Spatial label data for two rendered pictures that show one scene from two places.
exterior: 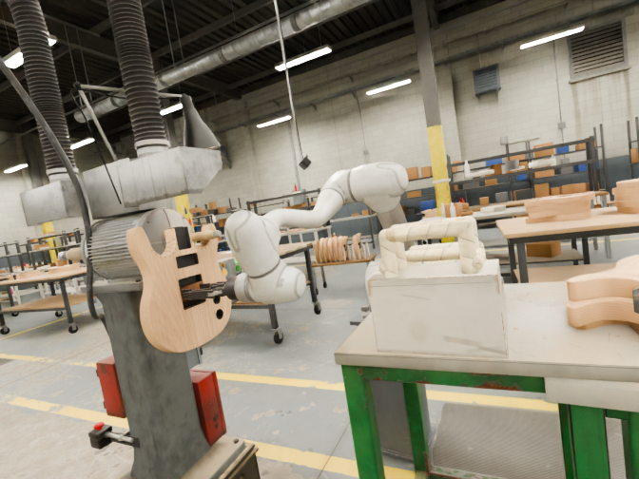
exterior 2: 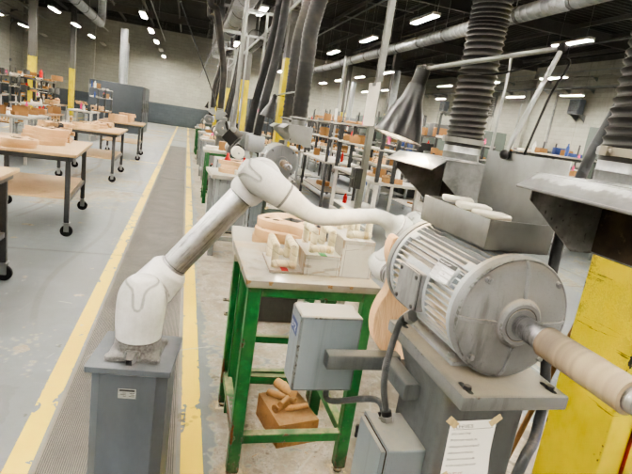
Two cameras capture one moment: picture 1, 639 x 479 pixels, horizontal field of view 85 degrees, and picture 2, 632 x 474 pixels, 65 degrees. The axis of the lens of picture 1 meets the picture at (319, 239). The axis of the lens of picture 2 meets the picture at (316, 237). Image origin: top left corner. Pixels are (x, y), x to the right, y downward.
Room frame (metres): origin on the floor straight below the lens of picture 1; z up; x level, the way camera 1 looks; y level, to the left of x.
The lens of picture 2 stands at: (2.42, 1.28, 1.57)
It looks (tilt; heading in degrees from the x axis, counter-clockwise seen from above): 13 degrees down; 227
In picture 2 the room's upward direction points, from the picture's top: 9 degrees clockwise
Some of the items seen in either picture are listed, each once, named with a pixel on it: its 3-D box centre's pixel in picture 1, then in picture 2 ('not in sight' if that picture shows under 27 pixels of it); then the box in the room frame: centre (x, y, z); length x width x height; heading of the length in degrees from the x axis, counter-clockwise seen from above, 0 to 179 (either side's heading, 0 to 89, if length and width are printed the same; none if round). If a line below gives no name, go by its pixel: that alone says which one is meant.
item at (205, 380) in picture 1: (193, 398); not in sight; (1.59, 0.71, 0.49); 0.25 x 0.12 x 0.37; 64
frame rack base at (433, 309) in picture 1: (437, 305); (348, 251); (0.79, -0.25, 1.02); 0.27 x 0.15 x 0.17; 63
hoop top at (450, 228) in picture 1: (423, 232); not in sight; (0.75, -0.22, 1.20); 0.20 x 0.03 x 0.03; 62
